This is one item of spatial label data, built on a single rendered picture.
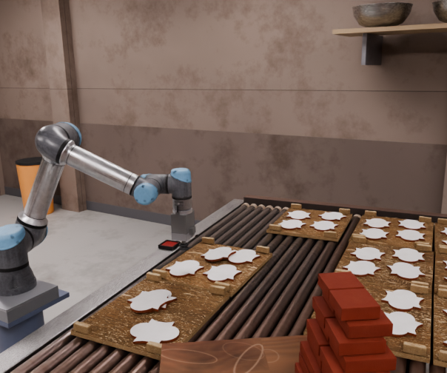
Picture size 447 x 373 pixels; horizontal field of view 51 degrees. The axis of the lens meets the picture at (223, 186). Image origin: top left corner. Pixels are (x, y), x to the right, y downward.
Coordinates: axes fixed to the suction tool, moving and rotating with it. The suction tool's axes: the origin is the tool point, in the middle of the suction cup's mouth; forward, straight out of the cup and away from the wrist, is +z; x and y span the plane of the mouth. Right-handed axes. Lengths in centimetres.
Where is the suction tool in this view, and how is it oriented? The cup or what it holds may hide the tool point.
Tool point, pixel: (183, 248)
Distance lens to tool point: 185.3
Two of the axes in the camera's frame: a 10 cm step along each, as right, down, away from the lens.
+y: 3.3, -2.4, 9.1
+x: -9.4, -0.6, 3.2
